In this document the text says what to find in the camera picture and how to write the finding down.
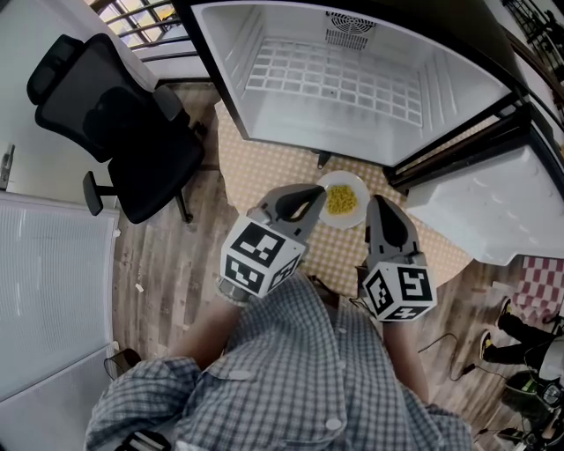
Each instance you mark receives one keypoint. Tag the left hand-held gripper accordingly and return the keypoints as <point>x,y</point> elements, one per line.
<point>260,255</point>

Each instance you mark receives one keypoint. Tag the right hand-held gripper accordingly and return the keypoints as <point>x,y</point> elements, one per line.
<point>405,290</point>

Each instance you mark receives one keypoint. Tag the white plate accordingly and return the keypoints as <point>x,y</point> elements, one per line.
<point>348,220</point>

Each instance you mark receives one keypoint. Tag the yellow cooked pasta pile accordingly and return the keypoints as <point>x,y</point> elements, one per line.
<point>343,200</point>

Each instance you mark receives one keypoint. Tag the white fridge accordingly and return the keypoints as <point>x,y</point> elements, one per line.
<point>476,101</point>

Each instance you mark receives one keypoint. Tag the person's left forearm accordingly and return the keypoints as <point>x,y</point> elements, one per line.
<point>202,339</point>

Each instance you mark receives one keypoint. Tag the person's right forearm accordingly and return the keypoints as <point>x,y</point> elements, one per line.
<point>405,361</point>

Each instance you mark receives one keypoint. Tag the round checkered table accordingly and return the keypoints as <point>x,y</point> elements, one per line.
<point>264,176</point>

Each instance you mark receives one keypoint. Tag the black office chair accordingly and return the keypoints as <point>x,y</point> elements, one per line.
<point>145,176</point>

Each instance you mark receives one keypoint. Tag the red checkered cloth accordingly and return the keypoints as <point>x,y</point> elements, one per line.
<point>542,286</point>

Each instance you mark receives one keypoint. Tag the person's plaid shirt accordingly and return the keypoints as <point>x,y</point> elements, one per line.
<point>291,374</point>

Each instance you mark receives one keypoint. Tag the black metal railing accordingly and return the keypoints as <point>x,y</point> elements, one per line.
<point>539,33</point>
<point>167,56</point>

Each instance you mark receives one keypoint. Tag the black and green equipment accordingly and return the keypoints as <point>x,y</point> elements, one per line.
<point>529,387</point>

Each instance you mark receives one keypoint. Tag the black mesh bin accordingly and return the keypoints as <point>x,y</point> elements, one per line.
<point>125,363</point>

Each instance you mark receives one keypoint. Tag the window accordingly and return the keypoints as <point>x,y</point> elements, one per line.
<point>119,26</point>

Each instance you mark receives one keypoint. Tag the frosted glass panel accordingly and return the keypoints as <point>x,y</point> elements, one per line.
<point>53,282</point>

